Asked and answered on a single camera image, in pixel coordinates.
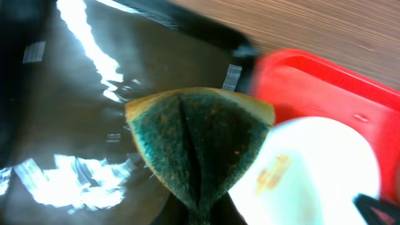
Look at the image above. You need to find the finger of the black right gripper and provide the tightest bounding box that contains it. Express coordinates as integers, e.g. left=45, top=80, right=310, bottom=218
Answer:
left=353, top=194, right=399, bottom=225

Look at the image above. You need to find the white plate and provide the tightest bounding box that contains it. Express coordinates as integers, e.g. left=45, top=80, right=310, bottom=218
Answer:
left=229, top=117, right=381, bottom=224

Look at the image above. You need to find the yellow green sponge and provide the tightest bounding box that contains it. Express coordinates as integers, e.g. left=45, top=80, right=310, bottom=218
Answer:
left=125, top=87, right=275, bottom=224

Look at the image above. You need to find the red plastic tray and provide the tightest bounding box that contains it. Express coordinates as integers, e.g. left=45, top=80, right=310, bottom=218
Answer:
left=250, top=49, right=399, bottom=203

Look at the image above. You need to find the black water tray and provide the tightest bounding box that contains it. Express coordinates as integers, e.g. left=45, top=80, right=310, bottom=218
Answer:
left=1, top=1, right=258, bottom=224

